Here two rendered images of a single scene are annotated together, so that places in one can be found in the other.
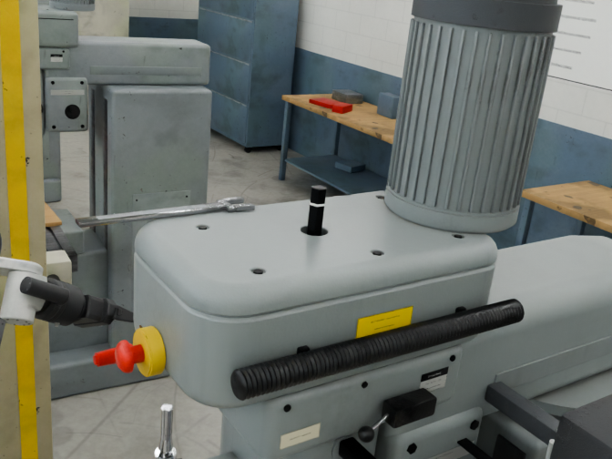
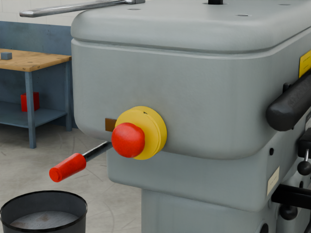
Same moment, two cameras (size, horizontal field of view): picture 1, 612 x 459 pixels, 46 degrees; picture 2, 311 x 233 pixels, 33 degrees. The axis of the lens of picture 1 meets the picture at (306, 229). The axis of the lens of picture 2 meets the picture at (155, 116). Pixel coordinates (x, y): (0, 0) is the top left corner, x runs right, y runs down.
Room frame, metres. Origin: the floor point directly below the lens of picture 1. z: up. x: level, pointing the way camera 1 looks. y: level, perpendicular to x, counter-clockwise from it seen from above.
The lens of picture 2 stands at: (0.25, 0.43, 1.95)
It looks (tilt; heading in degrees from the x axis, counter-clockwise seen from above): 17 degrees down; 332
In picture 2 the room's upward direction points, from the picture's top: straight up
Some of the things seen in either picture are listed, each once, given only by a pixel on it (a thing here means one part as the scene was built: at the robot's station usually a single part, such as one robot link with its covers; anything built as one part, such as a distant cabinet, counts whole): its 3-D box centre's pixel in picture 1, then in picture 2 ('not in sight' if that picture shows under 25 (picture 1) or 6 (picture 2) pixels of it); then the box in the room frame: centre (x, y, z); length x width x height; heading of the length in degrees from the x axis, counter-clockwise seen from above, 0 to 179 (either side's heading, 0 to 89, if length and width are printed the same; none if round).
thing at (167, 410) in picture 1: (166, 430); not in sight; (1.25, 0.25, 1.28); 0.03 x 0.03 x 0.11
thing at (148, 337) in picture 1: (148, 351); (140, 132); (0.77, 0.18, 1.76); 0.06 x 0.02 x 0.06; 36
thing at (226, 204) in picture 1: (168, 211); (87, 5); (0.90, 0.19, 1.89); 0.24 x 0.04 x 0.01; 126
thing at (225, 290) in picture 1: (317, 282); (216, 56); (0.91, -0.02, 1.81); 0.47 x 0.26 x 0.16; 126
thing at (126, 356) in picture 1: (130, 355); (130, 138); (0.76, 0.20, 1.76); 0.04 x 0.03 x 0.04; 36
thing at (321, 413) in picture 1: (323, 359); (220, 132); (0.93, -0.05, 1.68); 0.34 x 0.24 x 0.10; 126
